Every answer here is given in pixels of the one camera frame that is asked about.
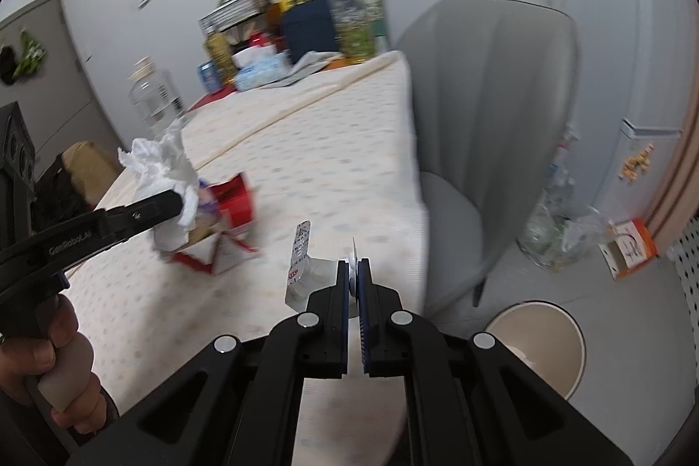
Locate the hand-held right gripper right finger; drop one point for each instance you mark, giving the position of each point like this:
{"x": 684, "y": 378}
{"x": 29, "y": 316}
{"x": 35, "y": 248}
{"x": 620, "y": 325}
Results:
{"x": 365, "y": 313}

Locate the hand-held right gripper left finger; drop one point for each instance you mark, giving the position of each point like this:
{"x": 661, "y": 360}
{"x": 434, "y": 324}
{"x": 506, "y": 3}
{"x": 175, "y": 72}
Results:
{"x": 343, "y": 302}

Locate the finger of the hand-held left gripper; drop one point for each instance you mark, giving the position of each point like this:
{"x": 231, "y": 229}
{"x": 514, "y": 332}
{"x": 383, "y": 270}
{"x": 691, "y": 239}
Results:
{"x": 147, "y": 212}

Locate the white tissue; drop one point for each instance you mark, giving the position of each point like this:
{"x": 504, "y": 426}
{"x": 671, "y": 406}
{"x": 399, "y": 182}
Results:
{"x": 161, "y": 160}

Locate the purple tissue packet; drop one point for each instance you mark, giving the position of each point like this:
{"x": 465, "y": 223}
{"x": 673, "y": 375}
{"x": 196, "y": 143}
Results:
{"x": 206, "y": 196}

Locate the round beige trash bin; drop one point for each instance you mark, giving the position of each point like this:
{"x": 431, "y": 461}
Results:
{"x": 540, "y": 335}

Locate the person's left hand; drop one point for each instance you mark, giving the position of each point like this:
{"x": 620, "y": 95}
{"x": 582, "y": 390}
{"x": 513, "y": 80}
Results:
{"x": 27, "y": 357}

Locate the red and white carton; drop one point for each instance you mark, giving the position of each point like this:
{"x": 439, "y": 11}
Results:
{"x": 235, "y": 204}

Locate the clear glass jar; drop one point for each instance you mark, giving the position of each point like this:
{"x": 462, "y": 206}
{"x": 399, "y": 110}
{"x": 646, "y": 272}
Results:
{"x": 153, "y": 95}

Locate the blue can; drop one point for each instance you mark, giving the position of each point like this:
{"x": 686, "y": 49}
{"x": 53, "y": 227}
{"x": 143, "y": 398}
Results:
{"x": 210, "y": 75}

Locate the grey cabinet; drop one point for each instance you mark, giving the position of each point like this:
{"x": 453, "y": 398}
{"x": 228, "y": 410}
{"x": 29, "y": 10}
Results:
{"x": 60, "y": 89}

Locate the dotted cream tablecloth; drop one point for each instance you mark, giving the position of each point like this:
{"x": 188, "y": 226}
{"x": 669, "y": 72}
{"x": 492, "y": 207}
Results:
{"x": 327, "y": 144}

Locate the yellow oil bottle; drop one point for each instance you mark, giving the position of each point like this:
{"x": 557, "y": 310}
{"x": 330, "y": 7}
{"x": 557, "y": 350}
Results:
{"x": 218, "y": 56}

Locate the blue tissue pack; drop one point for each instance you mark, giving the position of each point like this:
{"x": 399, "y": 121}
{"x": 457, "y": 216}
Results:
{"x": 262, "y": 74}

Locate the white tissue pack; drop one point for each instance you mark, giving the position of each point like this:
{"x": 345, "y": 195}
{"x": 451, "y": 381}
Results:
{"x": 251, "y": 56}

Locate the red capped bottle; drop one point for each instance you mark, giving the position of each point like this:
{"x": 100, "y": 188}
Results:
{"x": 259, "y": 39}

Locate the clear plastic bags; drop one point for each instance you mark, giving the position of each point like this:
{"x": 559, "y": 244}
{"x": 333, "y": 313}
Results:
{"x": 557, "y": 236}

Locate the grey striped box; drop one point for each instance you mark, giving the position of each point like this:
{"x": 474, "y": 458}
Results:
{"x": 229, "y": 15}

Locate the grey cloth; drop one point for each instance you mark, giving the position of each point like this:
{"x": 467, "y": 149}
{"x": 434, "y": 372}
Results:
{"x": 311, "y": 65}

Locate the grey upholstered chair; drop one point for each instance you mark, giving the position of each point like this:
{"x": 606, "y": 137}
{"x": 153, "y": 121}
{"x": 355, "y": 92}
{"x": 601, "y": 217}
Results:
{"x": 491, "y": 116}

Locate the orange and white cardboard box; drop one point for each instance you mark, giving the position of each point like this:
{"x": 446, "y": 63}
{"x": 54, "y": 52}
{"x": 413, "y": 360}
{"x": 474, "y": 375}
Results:
{"x": 628, "y": 250}

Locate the clear bottle with floral label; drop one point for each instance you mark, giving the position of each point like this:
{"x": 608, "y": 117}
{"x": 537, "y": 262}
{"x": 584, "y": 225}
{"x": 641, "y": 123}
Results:
{"x": 354, "y": 29}

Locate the cluster of small yellow magnets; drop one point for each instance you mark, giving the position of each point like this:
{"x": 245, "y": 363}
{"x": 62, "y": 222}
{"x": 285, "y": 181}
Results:
{"x": 636, "y": 164}

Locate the white perforated floor mat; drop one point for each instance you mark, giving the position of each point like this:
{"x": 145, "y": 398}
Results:
{"x": 687, "y": 269}

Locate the white fridge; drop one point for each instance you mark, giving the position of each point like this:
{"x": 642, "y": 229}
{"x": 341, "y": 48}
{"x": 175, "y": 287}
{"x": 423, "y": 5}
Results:
{"x": 611, "y": 51}

